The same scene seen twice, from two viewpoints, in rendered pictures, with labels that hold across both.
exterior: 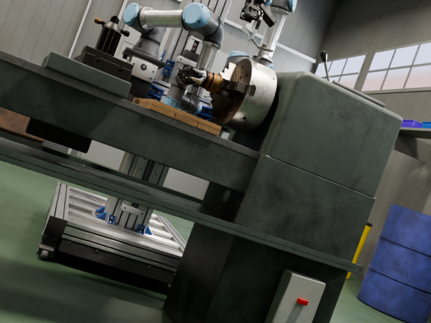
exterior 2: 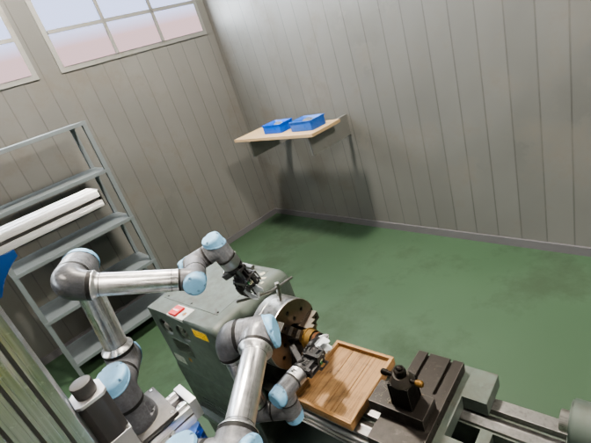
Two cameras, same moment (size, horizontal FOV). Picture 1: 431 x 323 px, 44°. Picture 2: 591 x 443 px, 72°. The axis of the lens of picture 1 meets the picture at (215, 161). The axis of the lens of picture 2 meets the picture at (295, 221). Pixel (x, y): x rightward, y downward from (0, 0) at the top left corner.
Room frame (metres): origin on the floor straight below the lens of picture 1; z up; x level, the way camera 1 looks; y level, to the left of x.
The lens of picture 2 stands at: (2.70, 1.46, 2.22)
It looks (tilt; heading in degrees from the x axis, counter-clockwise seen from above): 23 degrees down; 249
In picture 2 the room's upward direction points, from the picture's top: 18 degrees counter-clockwise
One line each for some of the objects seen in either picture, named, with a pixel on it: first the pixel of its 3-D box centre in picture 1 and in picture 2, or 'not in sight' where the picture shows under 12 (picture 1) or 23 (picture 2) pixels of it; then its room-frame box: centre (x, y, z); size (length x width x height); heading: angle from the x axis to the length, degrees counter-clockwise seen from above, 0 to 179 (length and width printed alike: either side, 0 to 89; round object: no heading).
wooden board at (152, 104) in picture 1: (174, 115); (344, 380); (2.24, 0.23, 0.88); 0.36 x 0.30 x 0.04; 22
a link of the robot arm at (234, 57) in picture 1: (237, 63); (118, 386); (3.00, 0.08, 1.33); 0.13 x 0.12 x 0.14; 75
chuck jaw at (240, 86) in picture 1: (236, 88); (310, 320); (2.23, 0.03, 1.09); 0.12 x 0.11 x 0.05; 22
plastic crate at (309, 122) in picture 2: not in sight; (307, 122); (0.81, -2.20, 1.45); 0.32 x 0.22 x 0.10; 106
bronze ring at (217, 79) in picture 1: (213, 82); (311, 338); (2.28, 0.13, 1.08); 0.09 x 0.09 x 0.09; 22
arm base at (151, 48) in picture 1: (147, 48); not in sight; (2.87, 0.56, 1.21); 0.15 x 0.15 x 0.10
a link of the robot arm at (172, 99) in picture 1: (176, 99); (288, 409); (2.52, 0.28, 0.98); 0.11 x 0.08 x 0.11; 144
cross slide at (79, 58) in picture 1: (98, 69); (419, 402); (2.12, 0.57, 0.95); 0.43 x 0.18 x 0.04; 22
